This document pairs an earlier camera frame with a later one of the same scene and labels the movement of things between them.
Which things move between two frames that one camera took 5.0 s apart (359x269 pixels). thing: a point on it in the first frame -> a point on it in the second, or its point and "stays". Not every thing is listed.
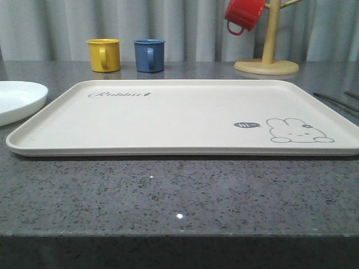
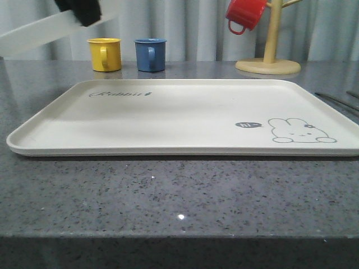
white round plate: x=20 y=100 -> x=56 y=28
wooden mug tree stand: x=268 y=65 stays
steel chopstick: x=351 y=94 stays
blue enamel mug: x=150 y=55 stays
